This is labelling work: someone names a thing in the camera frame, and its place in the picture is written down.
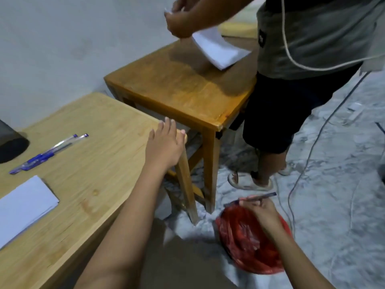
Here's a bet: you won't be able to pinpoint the person's left forearm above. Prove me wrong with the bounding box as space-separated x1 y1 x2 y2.
74 162 175 289

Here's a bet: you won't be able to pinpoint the white sandal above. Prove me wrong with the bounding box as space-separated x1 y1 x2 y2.
278 163 294 177
228 171 274 192

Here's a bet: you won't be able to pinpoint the light wooden table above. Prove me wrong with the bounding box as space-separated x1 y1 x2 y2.
0 93 200 289

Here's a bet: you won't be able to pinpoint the white paper stack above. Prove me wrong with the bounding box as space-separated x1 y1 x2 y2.
0 175 60 249

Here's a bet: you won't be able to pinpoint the person's right hand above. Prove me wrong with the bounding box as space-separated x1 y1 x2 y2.
239 197 286 240

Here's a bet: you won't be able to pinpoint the dark pen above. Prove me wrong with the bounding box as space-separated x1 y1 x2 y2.
223 192 277 207

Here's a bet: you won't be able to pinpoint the white floor debris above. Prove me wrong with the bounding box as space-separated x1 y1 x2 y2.
346 102 367 125

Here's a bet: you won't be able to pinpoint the black rounded object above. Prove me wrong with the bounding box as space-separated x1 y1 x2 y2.
0 119 30 164

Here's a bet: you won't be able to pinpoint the brown wooden stool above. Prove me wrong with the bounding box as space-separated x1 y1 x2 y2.
104 36 260 215

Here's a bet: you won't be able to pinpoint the round wooden stool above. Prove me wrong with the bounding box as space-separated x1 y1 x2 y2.
218 21 259 39

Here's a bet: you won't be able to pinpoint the black cable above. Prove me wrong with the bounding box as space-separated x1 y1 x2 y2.
287 72 371 238

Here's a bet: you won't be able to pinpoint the red plastic bag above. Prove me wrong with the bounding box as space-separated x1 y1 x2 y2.
215 205 294 275

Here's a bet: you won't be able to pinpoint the folded white paper sheets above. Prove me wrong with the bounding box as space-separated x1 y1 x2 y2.
191 26 252 71

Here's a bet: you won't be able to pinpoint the person's right forearm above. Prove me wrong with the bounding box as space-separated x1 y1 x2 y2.
270 229 335 289

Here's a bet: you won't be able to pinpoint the white cable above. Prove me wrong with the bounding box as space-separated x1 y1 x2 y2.
280 0 385 71

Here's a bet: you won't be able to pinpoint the person's left hand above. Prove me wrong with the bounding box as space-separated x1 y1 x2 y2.
144 117 188 175

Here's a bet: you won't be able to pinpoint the blue pen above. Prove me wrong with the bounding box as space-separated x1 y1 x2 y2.
22 134 89 171
9 134 78 175

